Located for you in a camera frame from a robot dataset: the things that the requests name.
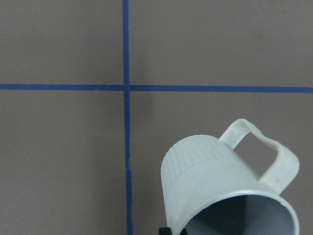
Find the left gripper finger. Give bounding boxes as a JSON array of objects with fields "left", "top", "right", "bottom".
[{"left": 158, "top": 227, "right": 172, "bottom": 235}]

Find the white plastic mug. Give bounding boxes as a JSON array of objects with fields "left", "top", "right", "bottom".
[{"left": 160, "top": 119, "right": 300, "bottom": 235}]

